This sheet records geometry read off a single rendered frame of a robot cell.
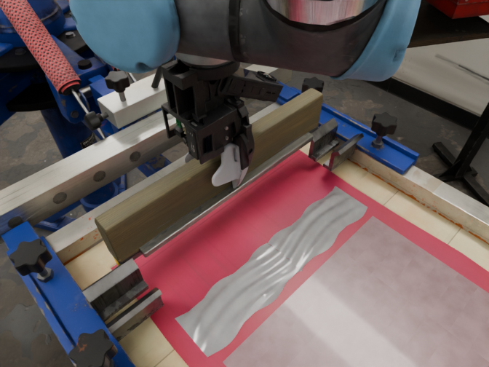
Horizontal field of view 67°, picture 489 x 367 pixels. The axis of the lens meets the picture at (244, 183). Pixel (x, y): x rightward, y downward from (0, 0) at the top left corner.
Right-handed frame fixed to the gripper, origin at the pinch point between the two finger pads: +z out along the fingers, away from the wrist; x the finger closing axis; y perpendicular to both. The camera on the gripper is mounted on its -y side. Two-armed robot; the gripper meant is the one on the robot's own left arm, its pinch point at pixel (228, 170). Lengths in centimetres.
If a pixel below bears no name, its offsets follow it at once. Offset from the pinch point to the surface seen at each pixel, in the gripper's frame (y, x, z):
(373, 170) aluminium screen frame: -25.2, 11.9, 8.7
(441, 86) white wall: -200, -30, 88
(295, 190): -11.8, 4.7, 9.8
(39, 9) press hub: -2, -72, -2
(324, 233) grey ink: -7.5, 14.4, 9.0
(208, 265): 9.5, 5.6, 9.7
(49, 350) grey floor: 45, -56, 105
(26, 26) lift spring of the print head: 7, -49, -8
